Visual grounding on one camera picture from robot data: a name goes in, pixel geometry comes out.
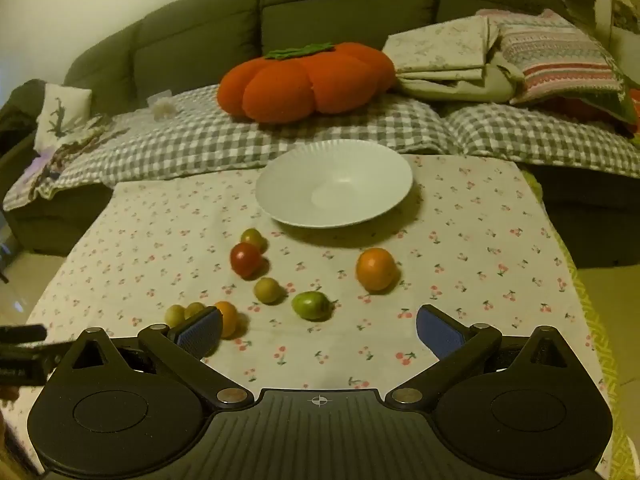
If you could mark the olive green sofa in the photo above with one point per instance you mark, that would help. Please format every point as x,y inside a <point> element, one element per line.
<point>200,30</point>

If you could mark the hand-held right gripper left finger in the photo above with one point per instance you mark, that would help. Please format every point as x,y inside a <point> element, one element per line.
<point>200,334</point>

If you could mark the green fruit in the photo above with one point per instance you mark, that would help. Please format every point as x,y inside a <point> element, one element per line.
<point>312,305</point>

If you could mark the cherry print tablecloth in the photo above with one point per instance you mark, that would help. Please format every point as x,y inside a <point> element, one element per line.
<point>475,260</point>

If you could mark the yellow-green plum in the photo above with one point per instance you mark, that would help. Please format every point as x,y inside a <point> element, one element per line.
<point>175,315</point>
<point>267,290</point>
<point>194,309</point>

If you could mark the white ribbed plate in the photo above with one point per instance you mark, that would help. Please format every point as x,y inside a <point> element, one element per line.
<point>334,182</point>

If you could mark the orange pumpkin cushion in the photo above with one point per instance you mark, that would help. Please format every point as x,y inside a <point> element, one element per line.
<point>305,85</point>

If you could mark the floral lace cloth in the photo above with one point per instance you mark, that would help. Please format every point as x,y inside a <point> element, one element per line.
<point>65,152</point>

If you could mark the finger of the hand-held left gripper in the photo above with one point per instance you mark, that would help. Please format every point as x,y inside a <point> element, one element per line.
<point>22,334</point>

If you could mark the white embroidered pillow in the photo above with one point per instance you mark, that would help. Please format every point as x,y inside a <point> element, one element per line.
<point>62,110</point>

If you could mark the white fluffy ball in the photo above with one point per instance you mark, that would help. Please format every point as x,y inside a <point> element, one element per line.
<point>162,106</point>

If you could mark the yellow-green patterned mat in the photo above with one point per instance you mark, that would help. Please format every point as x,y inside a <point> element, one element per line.
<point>605,340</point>

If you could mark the green-red tomato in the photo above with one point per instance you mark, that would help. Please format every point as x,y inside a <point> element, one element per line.
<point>253,237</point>

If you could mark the red tomato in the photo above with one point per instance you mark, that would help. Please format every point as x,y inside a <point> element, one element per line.
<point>245,259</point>

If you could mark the striped patterned pillow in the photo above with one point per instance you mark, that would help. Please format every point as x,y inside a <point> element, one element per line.
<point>550,55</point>

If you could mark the small orange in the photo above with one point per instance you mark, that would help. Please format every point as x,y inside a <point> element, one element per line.
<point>230,317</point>

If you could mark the large orange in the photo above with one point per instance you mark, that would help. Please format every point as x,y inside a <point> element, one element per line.
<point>376,269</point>

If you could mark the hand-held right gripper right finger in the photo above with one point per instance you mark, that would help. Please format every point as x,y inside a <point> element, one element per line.
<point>440,334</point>

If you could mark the folded floral sheet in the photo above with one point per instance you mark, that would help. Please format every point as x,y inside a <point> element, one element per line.
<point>440,45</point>

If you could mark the grey checked blanket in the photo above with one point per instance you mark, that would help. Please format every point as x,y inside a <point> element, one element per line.
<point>200,140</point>

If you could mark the red cloth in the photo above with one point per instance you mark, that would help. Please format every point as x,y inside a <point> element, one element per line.
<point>580,107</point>

